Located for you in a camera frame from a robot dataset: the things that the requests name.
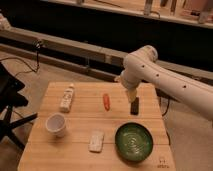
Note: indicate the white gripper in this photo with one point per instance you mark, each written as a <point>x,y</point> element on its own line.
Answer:
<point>129,85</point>

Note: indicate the white plastic bottle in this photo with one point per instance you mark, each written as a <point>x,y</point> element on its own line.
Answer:
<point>67,98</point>

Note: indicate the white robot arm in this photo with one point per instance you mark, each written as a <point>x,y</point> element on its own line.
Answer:
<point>140,65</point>

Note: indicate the green ceramic bowl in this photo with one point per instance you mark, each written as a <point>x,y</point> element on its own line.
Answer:
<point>133,142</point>

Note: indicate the red carrot toy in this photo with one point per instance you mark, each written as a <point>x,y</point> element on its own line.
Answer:
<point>106,102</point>

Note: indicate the white sponge block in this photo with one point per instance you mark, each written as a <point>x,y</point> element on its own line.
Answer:
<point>96,141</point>

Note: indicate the white paper cup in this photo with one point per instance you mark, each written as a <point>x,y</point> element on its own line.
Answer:
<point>56,125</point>

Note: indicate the black office chair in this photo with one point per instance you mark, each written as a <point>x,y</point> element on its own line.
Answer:
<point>10,98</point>

